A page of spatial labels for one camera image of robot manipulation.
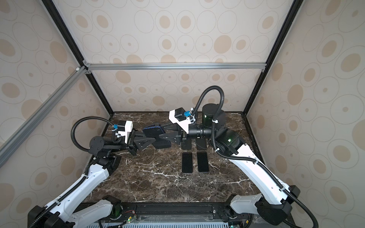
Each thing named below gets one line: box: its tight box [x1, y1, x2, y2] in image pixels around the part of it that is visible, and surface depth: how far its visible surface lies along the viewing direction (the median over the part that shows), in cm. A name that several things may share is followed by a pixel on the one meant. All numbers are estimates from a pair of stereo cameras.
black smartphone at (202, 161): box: [196, 151, 210, 172], surface depth 94 cm
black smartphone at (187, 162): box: [182, 152, 193, 173], surface depth 94 cm
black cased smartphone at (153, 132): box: [142, 125, 166, 139], surface depth 52 cm
